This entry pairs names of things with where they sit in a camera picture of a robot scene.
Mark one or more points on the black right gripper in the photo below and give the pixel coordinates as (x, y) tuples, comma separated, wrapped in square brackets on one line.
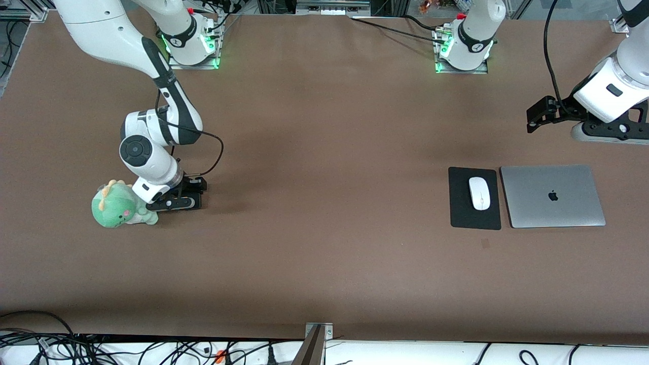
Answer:
[(190, 184)]

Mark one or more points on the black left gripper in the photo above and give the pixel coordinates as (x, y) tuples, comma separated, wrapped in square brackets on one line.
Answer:
[(567, 108)]

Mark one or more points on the white computer mouse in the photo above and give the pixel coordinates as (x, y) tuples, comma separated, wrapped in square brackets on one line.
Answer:
[(479, 193)]

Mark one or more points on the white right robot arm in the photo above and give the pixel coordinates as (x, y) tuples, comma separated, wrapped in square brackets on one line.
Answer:
[(101, 30)]

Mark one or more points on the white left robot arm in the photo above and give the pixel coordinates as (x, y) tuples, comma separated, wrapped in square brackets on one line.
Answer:
[(623, 81)]

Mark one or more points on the black mouse pad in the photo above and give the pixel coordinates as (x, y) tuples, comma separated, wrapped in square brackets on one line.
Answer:
[(459, 213)]

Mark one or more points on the green dinosaur plush toy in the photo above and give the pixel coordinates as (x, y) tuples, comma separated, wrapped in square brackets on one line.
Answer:
[(116, 208)]

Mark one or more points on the silver closed laptop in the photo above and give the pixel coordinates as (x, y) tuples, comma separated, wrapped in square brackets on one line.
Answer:
[(552, 213)]

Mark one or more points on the grey power strip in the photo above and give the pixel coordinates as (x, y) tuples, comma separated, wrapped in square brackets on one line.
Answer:
[(332, 7)]

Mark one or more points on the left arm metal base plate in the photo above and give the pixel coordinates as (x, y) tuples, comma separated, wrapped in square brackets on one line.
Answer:
[(481, 70)]

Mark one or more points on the aluminium frame profile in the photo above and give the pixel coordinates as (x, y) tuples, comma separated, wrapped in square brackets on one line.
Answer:
[(30, 12), (619, 25)]

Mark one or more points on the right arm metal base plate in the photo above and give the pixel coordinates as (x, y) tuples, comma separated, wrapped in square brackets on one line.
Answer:
[(175, 65)]

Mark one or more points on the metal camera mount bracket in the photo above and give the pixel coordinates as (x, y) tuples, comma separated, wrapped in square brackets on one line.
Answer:
[(314, 344)]

